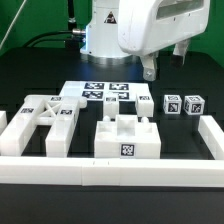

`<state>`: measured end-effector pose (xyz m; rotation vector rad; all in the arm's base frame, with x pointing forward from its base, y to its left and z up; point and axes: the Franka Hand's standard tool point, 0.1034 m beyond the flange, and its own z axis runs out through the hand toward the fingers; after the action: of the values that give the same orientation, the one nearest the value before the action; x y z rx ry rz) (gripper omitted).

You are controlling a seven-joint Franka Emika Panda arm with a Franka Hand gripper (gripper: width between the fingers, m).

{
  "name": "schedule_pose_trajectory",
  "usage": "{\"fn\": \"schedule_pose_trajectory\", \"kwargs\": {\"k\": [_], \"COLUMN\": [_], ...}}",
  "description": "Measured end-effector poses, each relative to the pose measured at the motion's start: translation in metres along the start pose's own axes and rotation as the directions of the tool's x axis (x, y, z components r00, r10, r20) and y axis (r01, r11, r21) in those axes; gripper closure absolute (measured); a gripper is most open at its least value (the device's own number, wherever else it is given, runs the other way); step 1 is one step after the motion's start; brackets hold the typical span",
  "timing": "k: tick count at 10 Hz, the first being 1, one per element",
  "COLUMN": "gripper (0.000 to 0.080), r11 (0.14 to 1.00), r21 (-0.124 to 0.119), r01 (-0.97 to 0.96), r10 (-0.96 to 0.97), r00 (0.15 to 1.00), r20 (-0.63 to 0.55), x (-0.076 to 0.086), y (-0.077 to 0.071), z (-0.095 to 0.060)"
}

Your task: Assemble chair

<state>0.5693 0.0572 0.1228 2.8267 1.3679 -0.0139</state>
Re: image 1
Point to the white chair seat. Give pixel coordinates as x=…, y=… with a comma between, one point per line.
x=127, y=138

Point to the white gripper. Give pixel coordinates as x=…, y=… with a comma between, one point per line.
x=147, y=26

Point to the white marker base plate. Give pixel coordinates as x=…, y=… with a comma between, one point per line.
x=96, y=91

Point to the black vertical pole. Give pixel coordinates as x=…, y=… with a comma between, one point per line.
x=71, y=13

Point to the white tagged cube left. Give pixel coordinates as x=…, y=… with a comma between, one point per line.
x=172, y=104

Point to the white tagged cube right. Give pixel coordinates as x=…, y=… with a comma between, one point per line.
x=194, y=104

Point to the white U-shaped fence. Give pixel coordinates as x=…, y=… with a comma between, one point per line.
x=110, y=171

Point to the white chair back frame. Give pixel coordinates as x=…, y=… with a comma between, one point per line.
x=60, y=113

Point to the white tagged cube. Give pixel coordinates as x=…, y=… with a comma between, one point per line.
x=172, y=104
x=194, y=104

